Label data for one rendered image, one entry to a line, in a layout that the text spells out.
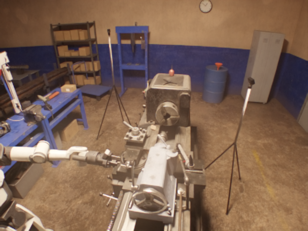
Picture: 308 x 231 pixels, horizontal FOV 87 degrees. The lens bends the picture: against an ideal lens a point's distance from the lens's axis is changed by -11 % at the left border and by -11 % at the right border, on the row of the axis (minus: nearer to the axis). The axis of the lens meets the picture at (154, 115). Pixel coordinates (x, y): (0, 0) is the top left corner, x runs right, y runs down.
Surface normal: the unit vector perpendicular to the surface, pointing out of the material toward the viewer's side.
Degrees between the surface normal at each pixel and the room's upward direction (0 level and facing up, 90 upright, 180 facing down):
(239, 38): 90
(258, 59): 90
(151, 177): 0
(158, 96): 90
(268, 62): 90
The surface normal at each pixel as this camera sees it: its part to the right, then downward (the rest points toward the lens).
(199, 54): -0.16, 0.49
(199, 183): 0.00, -0.87
